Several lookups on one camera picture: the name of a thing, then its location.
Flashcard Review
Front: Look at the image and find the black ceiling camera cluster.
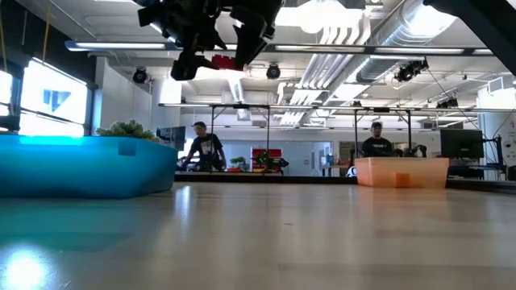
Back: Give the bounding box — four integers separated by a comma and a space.
393, 58, 431, 84

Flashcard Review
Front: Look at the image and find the black metal frame stand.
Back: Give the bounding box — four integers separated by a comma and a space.
209, 103, 272, 175
353, 107, 413, 159

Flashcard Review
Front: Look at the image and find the red tool cabinet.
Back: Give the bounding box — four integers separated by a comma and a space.
252, 147, 283, 159

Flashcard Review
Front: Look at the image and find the blue plastic bin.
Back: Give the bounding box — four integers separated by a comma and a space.
0, 134, 179, 200

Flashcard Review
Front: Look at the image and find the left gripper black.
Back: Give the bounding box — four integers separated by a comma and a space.
136, 0, 233, 81

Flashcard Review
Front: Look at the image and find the translucent orange plastic bin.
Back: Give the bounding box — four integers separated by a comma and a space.
354, 156, 450, 189

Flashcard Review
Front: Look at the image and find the black computer monitor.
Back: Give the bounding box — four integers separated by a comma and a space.
156, 126, 187, 152
439, 128, 485, 160

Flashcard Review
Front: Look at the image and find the red toy brick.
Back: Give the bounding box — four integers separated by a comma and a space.
210, 54, 244, 73

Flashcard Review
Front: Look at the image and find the yellow hanging strap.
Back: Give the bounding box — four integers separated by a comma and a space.
41, 0, 52, 62

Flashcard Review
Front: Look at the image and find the person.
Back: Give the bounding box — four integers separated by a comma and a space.
179, 120, 227, 172
360, 121, 394, 158

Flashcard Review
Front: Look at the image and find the green artificial potted plant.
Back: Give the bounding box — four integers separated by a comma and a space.
95, 118, 160, 143

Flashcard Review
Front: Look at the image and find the silver ventilation duct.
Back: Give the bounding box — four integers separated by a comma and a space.
354, 0, 456, 84

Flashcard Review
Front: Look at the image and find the long ceiling light bar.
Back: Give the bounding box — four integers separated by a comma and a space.
64, 39, 501, 57

